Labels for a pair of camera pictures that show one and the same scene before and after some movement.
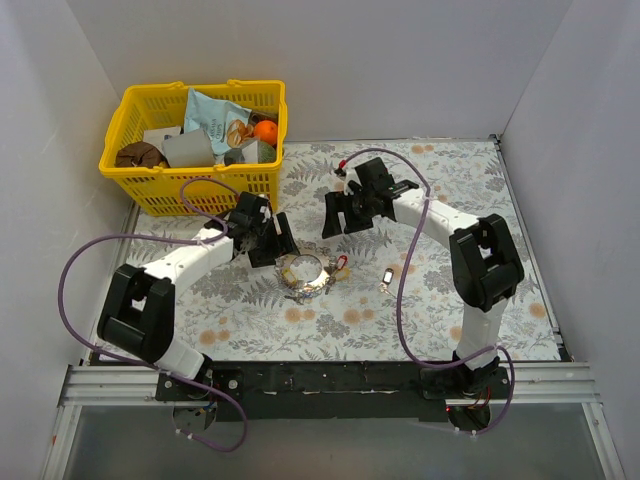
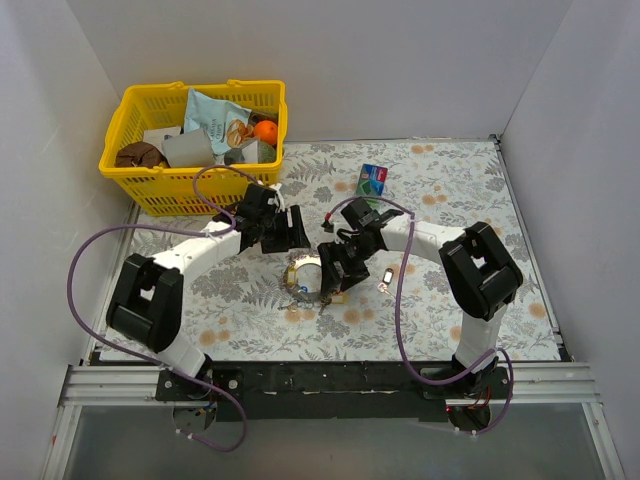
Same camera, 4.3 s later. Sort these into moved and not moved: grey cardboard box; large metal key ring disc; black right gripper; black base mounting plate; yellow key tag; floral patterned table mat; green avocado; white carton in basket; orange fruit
Moved: large metal key ring disc; black right gripper; yellow key tag
Not moved: grey cardboard box; black base mounting plate; floral patterned table mat; green avocado; white carton in basket; orange fruit
